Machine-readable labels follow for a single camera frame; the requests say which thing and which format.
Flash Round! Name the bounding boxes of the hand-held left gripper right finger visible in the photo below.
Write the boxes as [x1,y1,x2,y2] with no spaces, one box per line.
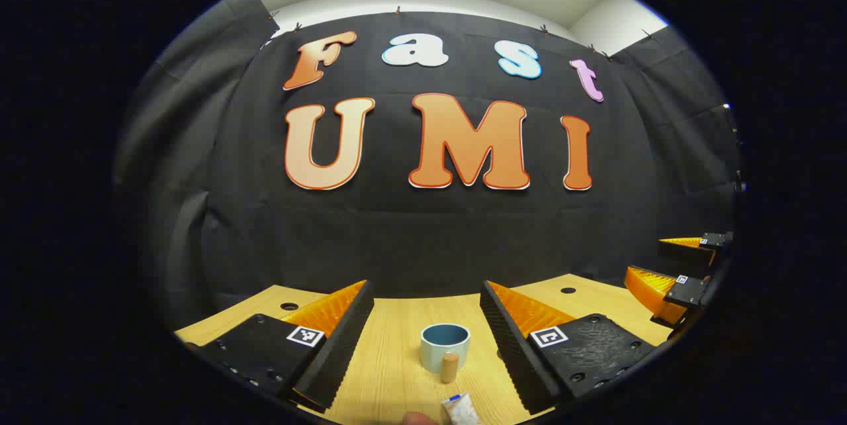
[480,279,657,416]

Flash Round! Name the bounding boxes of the wooden desktop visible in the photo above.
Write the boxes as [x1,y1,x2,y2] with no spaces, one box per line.
[173,273,676,425]

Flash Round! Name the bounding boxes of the light blue cup wooden handle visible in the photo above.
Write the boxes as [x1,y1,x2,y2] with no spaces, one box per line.
[420,323,472,384]

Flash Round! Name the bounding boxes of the white toothpaste tube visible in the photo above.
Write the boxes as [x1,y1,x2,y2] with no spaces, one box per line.
[440,393,480,425]

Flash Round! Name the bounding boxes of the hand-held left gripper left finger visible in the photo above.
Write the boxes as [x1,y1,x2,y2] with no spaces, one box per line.
[189,279,376,412]

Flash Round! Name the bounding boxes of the black backdrop cloth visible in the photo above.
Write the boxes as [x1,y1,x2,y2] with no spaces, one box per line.
[112,0,742,330]

